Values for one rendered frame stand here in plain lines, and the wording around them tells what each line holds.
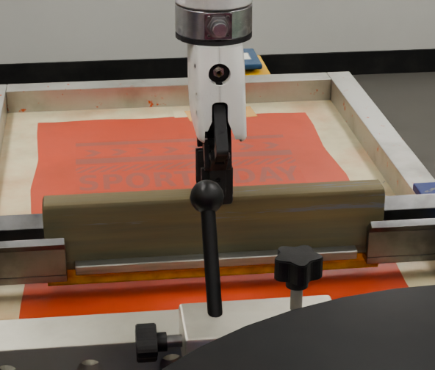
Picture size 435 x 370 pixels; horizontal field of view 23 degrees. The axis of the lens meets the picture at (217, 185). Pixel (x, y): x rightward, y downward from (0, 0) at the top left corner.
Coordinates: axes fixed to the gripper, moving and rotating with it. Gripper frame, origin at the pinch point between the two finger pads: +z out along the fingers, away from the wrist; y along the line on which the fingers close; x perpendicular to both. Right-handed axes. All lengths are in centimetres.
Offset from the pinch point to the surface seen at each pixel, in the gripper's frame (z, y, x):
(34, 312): 12.1, -4.6, 19.0
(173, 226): 4.8, -1.5, 4.3
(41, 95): 9, 57, 20
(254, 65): 11, 74, -16
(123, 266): 8.4, -2.8, 9.7
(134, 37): 86, 369, -7
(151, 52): 93, 369, -15
